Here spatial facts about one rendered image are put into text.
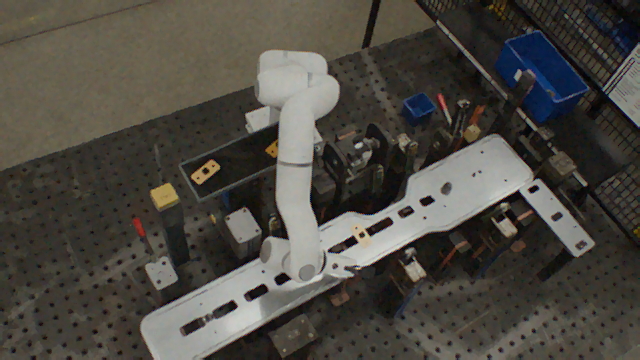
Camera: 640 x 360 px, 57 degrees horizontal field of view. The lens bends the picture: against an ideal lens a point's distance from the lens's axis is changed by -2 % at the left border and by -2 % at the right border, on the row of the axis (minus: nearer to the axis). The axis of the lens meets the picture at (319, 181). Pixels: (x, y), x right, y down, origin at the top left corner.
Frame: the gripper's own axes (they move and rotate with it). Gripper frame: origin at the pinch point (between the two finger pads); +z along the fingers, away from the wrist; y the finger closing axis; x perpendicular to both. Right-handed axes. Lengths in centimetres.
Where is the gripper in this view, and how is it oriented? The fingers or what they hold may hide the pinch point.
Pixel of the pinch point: (362, 269)
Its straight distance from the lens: 174.5
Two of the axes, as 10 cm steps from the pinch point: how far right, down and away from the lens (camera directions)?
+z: 8.3, 2.2, 5.1
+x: -2.2, 9.7, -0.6
